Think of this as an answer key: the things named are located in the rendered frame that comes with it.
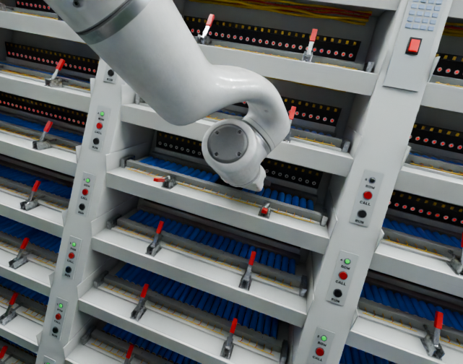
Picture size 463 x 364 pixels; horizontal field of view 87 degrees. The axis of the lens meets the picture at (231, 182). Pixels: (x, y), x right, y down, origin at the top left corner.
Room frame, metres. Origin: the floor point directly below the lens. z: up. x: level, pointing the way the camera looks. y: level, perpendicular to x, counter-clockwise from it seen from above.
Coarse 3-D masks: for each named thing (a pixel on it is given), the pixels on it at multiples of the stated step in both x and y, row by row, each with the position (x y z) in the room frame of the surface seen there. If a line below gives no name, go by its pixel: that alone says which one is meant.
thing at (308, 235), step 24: (144, 144) 0.81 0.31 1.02; (120, 168) 0.70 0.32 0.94; (144, 192) 0.65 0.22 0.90; (168, 192) 0.63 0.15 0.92; (192, 192) 0.64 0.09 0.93; (312, 192) 0.73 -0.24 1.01; (216, 216) 0.61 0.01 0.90; (240, 216) 0.59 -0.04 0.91; (336, 216) 0.55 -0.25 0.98; (288, 240) 0.58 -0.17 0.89; (312, 240) 0.56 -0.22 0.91
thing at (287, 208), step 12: (144, 168) 0.70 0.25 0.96; (156, 168) 0.69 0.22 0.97; (180, 180) 0.68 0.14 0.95; (192, 180) 0.67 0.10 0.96; (204, 180) 0.68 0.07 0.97; (228, 192) 0.65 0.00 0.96; (240, 192) 0.64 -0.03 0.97; (252, 204) 0.62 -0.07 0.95; (276, 204) 0.62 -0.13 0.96; (288, 204) 0.62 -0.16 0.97; (300, 216) 0.61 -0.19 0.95; (312, 216) 0.61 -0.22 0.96
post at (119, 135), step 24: (96, 96) 0.68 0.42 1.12; (120, 96) 0.67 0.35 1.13; (120, 120) 0.68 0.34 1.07; (120, 144) 0.70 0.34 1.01; (96, 168) 0.67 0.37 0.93; (72, 192) 0.68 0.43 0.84; (96, 192) 0.67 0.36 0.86; (120, 192) 0.75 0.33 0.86; (72, 216) 0.68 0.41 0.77; (96, 216) 0.67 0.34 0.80; (96, 264) 0.71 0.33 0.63; (72, 288) 0.67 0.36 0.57; (48, 312) 0.68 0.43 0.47; (72, 312) 0.67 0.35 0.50; (48, 336) 0.68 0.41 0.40; (72, 336) 0.68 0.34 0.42
